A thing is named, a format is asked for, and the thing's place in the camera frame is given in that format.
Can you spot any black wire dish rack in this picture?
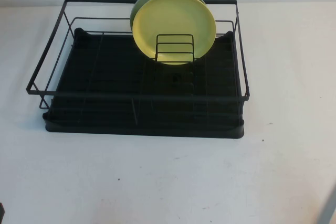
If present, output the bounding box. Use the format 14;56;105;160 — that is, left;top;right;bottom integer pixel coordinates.
25;0;250;110

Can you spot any green round plate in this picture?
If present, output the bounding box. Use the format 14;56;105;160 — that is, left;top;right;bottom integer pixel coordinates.
130;0;204;35

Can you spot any black plastic drain tray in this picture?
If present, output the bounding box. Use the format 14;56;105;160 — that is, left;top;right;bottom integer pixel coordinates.
42;27;245;138

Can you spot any yellow round plate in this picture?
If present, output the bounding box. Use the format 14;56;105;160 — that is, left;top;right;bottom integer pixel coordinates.
132;0;217;66

